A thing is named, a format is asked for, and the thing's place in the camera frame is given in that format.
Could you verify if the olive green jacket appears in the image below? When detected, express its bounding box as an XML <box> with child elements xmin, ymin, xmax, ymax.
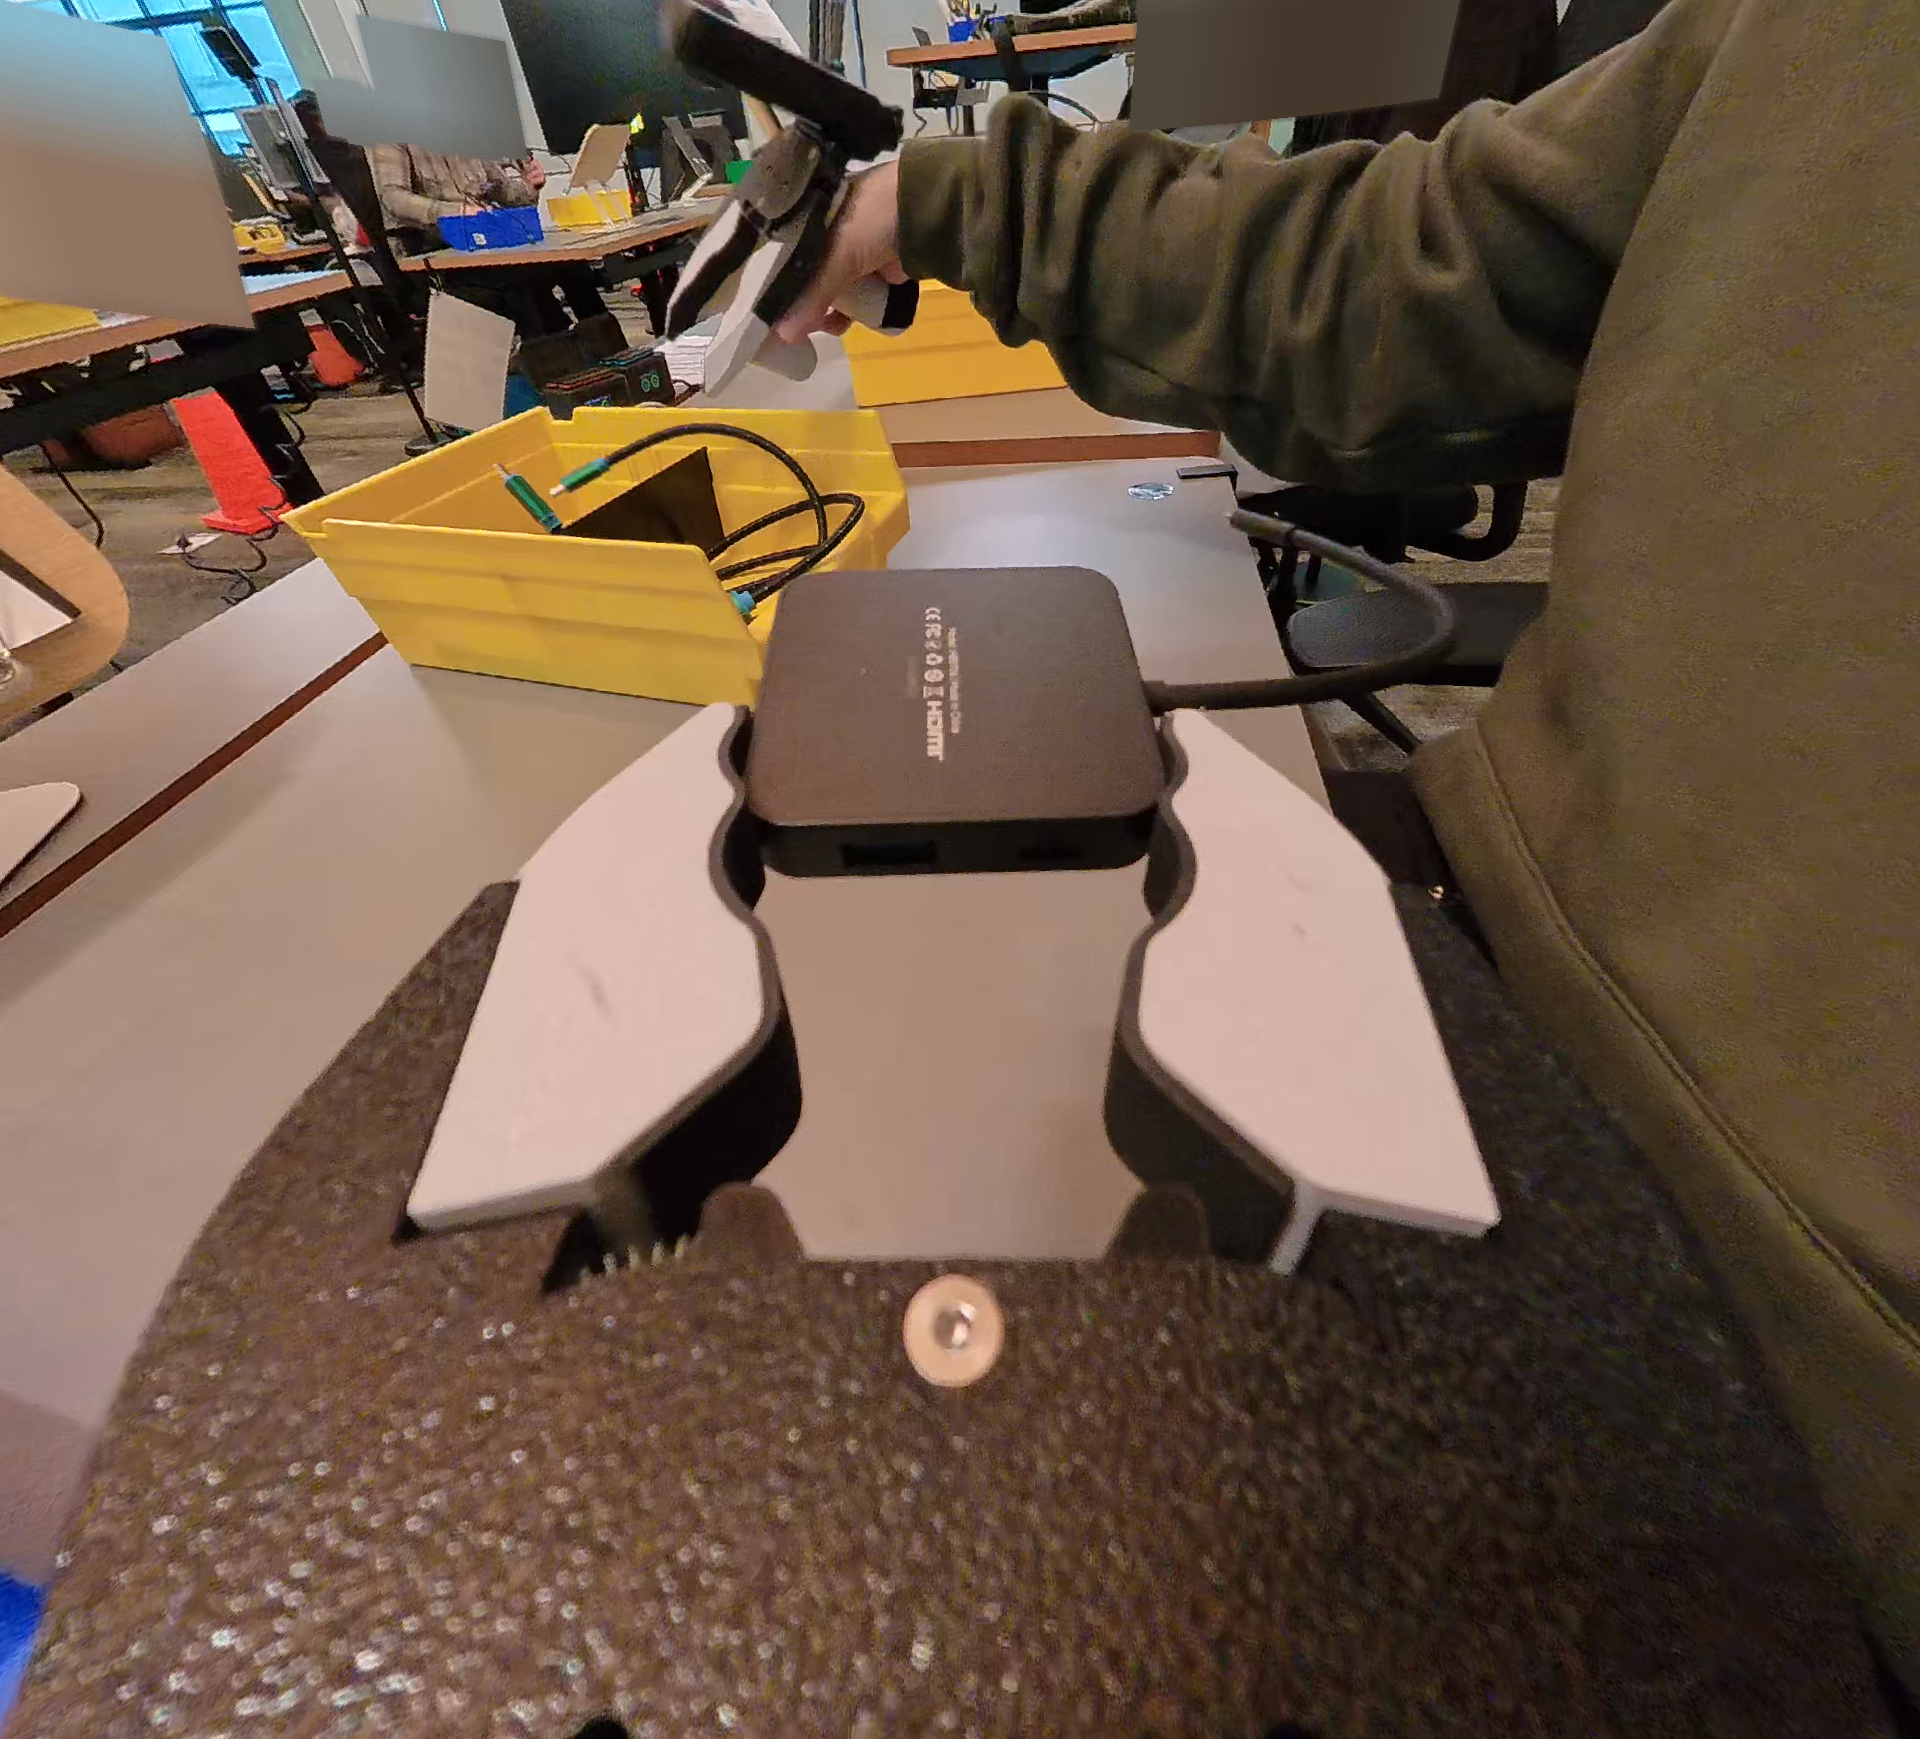
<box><xmin>1412</xmin><ymin>0</ymin><xmax>1920</xmax><ymax>1671</ymax></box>

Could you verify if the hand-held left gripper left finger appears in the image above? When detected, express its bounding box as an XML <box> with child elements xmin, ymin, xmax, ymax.
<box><xmin>407</xmin><ymin>705</ymin><xmax>795</xmax><ymax>1235</ymax></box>

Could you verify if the grey desk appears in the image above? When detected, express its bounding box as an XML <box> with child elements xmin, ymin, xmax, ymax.
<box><xmin>0</xmin><ymin>456</ymin><xmax>1338</xmax><ymax>1446</ymax></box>
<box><xmin>887</xmin><ymin>387</ymin><xmax>1226</xmax><ymax>472</ymax></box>

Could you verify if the blue plastic bin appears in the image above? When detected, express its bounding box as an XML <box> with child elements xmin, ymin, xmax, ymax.
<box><xmin>0</xmin><ymin>1567</ymin><xmax>55</xmax><ymax>1739</ymax></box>

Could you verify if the black hub cable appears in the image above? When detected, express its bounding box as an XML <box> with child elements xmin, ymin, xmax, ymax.
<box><xmin>1142</xmin><ymin>506</ymin><xmax>1462</xmax><ymax>716</ymax></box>

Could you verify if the black bin divider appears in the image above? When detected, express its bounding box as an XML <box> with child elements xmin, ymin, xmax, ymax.
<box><xmin>560</xmin><ymin>448</ymin><xmax>733</xmax><ymax>559</ymax></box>

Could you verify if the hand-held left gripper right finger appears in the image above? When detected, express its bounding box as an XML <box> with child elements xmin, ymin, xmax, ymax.
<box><xmin>1107</xmin><ymin>710</ymin><xmax>1503</xmax><ymax>1278</ymax></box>

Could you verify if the braided cable with green plugs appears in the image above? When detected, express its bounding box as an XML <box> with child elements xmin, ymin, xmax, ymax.
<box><xmin>494</xmin><ymin>421</ymin><xmax>870</xmax><ymax>639</ymax></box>

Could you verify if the black monitor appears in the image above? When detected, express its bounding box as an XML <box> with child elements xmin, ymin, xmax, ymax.
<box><xmin>495</xmin><ymin>0</ymin><xmax>755</xmax><ymax>159</ymax></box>

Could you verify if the person's right hand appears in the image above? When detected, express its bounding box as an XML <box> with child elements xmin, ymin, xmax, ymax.
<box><xmin>767</xmin><ymin>158</ymin><xmax>919</xmax><ymax>340</ymax></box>

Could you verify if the black port hub box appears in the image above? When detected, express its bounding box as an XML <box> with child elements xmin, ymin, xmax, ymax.
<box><xmin>746</xmin><ymin>564</ymin><xmax>1170</xmax><ymax>881</ymax></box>

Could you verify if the person's right forearm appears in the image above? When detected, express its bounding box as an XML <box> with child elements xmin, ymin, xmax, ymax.
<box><xmin>897</xmin><ymin>93</ymin><xmax>1651</xmax><ymax>495</ymax></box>

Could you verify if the wooden clipboard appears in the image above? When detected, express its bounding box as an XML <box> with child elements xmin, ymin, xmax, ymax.
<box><xmin>0</xmin><ymin>463</ymin><xmax>131</xmax><ymax>722</ymax></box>

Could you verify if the black office chair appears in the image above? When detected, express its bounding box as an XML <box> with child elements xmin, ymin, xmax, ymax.
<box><xmin>1242</xmin><ymin>480</ymin><xmax>1537</xmax><ymax>726</ymax></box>

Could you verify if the yellow plastic bin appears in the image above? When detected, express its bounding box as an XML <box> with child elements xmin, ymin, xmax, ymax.
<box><xmin>843</xmin><ymin>283</ymin><xmax>1072</xmax><ymax>410</ymax></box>
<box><xmin>280</xmin><ymin>402</ymin><xmax>915</xmax><ymax>706</ymax></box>

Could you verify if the hanging white sheet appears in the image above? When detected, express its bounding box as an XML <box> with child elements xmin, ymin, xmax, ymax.
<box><xmin>423</xmin><ymin>291</ymin><xmax>520</xmax><ymax>434</ymax></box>

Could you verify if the white stand base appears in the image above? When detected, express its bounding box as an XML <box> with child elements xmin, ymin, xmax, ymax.
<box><xmin>0</xmin><ymin>779</ymin><xmax>86</xmax><ymax>891</ymax></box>

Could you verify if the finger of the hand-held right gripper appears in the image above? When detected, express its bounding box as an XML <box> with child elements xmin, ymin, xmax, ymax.
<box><xmin>660</xmin><ymin>195</ymin><xmax>785</xmax><ymax>348</ymax></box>
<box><xmin>696</xmin><ymin>241</ymin><xmax>826</xmax><ymax>400</ymax></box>

